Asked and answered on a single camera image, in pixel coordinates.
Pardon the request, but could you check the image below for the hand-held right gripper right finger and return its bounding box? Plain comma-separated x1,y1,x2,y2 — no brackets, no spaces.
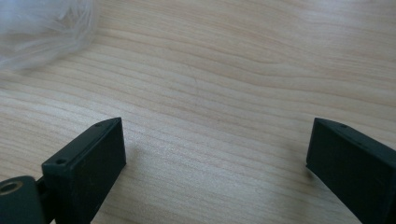
305,117,396,224

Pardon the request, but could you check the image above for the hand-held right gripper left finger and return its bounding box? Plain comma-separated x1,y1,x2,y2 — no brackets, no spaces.
41,117,127,224

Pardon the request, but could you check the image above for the clear plastic bag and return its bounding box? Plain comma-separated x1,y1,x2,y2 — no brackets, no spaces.
0,0,100,72

